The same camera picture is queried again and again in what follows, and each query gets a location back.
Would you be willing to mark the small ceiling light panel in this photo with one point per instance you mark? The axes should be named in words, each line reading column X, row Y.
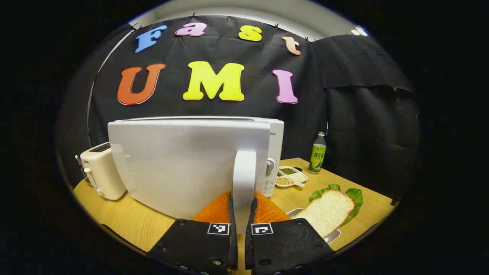
column 359, row 31

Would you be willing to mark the white divided bean dish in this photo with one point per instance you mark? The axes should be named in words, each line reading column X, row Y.
column 292, row 177

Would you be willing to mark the white toaster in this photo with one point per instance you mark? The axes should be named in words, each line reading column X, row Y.
column 105, row 172

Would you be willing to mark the green drink bottle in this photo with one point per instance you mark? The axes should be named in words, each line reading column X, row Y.
column 317, row 156

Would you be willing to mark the white microwave oven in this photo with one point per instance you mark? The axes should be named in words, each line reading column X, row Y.
column 183, row 164

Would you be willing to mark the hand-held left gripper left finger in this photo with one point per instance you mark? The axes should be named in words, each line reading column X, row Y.
column 231, row 214

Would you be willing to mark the black backdrop cloth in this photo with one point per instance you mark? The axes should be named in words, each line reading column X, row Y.
column 344, row 95

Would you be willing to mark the white rectangular tray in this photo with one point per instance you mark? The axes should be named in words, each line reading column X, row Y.
column 333, row 237

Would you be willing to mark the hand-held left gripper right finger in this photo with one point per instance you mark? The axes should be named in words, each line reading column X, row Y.
column 252, row 214

